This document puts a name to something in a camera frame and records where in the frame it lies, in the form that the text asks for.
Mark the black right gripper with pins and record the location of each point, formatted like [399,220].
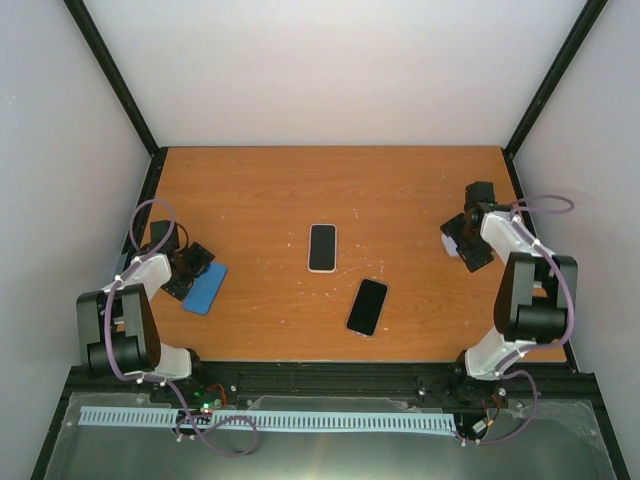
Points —
[473,259]

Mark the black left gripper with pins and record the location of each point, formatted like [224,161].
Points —
[200,258]

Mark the lilac phone case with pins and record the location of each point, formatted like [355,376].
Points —
[450,246]

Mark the blue smartphone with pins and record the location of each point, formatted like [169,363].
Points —
[204,289]

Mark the beige silicone phone case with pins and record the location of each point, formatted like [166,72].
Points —
[321,248]

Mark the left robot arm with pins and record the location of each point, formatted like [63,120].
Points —
[117,331]

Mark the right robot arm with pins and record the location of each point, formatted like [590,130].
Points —
[535,303]

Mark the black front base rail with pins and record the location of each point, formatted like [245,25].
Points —
[426,385]

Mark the light blue cable duct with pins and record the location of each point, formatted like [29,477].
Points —
[280,421]

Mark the black frame post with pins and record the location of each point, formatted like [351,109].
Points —
[98,47]
[575,38]

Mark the black left frame post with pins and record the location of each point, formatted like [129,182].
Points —
[98,47]

